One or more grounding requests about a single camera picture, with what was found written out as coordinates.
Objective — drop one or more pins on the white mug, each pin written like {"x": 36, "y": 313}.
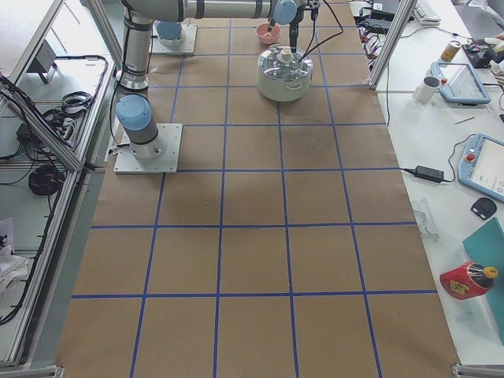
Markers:
{"x": 428, "y": 86}

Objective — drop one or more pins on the pink bowl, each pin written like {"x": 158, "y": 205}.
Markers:
{"x": 267, "y": 34}

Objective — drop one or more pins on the yellow can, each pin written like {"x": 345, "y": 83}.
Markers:
{"x": 450, "y": 51}

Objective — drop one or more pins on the teal board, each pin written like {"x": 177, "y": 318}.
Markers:
{"x": 485, "y": 247}

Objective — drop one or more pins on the aluminium frame post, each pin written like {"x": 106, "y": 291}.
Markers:
{"x": 404, "y": 12}

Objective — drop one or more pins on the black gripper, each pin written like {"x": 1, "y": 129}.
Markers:
{"x": 293, "y": 31}

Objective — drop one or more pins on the brown paper table cover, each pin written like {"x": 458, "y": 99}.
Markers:
{"x": 284, "y": 245}

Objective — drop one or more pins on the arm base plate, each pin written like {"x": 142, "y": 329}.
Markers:
{"x": 186, "y": 48}
{"x": 159, "y": 156}

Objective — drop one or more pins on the teach pendant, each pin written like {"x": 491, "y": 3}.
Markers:
{"x": 481, "y": 165}
{"x": 460, "y": 84}

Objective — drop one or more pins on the glass pot lid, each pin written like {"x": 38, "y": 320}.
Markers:
{"x": 278, "y": 62}

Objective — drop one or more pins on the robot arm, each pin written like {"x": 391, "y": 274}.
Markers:
{"x": 141, "y": 17}
{"x": 169, "y": 34}

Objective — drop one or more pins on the clear acrylic stand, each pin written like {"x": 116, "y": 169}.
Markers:
{"x": 425, "y": 222}

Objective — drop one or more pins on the near teach pendant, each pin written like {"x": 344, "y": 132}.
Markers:
{"x": 481, "y": 165}

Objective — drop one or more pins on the red bottle yellow cap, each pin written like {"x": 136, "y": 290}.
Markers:
{"x": 469, "y": 280}

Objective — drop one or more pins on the black power adapter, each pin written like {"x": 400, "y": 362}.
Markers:
{"x": 426, "y": 173}

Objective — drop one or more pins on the black computer mouse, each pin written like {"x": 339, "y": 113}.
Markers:
{"x": 484, "y": 208}

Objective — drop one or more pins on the far teach pendant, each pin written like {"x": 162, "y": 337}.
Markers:
{"x": 460, "y": 84}

